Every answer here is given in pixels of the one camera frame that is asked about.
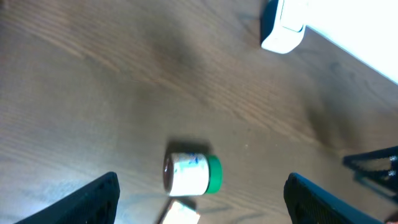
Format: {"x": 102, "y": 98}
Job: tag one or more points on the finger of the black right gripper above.
{"x": 379, "y": 166}

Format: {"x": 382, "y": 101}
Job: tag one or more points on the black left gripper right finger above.
{"x": 308, "y": 203}

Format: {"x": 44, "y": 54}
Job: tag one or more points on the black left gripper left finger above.
{"x": 94, "y": 203}

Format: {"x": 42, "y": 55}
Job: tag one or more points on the orange tissue pack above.
{"x": 178, "y": 212}

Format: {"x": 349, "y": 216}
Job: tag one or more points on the green lid jar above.
{"x": 192, "y": 174}

